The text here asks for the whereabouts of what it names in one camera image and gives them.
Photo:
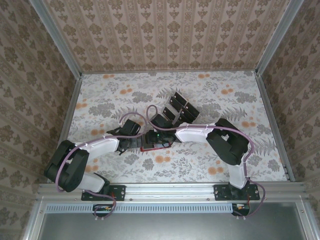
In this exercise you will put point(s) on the small electronics board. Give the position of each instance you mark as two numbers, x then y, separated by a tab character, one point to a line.
103	208
241	208

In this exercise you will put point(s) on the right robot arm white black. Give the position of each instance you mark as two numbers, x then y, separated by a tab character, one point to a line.
192	135

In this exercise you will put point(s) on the black slotted holder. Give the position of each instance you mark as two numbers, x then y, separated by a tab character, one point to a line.
169	103

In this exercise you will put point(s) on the red card holder wallet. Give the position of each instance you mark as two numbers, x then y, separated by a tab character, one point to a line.
162	149

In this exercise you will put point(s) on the aluminium table side rail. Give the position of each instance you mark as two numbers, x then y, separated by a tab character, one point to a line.
274	125
71	105

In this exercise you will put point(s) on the aluminium front mounting rail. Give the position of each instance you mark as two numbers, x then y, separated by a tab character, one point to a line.
170	191

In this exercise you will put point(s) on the black card with pink chip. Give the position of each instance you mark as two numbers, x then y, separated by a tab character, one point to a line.
189	114
193	108
180	97
186	119
176	103
169	113

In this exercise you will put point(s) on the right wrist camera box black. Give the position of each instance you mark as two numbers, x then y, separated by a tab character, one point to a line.
165	122

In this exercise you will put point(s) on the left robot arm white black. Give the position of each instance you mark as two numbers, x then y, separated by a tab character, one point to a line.
102	148

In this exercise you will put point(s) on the floral patterned table cover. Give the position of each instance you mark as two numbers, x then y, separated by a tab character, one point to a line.
175	172

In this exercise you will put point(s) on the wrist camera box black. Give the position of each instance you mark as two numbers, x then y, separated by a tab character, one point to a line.
165	122
130	128

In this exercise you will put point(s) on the grey metal sheet panel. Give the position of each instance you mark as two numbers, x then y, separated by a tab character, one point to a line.
162	227

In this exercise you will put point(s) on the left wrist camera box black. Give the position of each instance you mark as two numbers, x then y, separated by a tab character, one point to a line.
130	128

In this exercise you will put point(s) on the aluminium frame corner post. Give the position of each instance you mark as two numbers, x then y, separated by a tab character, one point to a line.
59	37
278	37

